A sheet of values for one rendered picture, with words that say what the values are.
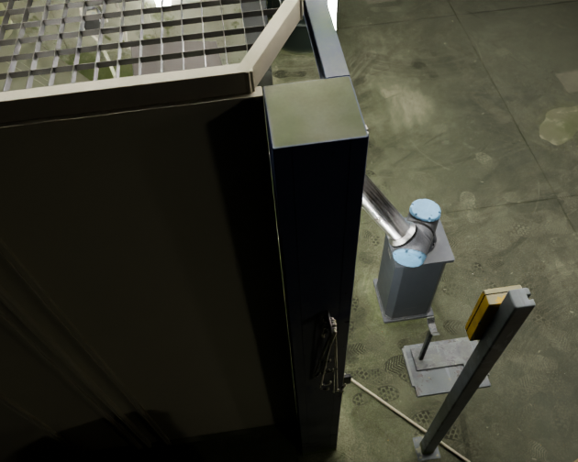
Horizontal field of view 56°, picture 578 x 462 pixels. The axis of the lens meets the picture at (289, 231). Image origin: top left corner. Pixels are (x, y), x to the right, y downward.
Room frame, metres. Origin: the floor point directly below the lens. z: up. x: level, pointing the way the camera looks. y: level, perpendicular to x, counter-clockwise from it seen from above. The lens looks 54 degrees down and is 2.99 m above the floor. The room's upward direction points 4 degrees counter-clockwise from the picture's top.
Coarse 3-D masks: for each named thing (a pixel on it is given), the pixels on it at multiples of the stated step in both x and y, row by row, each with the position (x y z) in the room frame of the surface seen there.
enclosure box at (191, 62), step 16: (144, 48) 1.89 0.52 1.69; (160, 48) 1.90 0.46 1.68; (176, 48) 1.92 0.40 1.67; (192, 48) 1.93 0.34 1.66; (208, 48) 1.94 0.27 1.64; (144, 64) 1.79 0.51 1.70; (160, 64) 1.79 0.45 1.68; (176, 64) 1.80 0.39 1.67; (192, 64) 1.81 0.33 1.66; (208, 64) 1.82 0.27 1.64
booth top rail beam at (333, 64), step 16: (304, 0) 1.26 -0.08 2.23; (320, 0) 1.16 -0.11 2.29; (304, 16) 1.19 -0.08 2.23; (320, 16) 1.10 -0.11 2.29; (320, 32) 1.04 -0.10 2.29; (336, 32) 1.03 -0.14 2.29; (320, 48) 0.98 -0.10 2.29; (336, 48) 0.98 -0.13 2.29; (320, 64) 1.00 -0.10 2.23; (336, 64) 0.92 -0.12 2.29
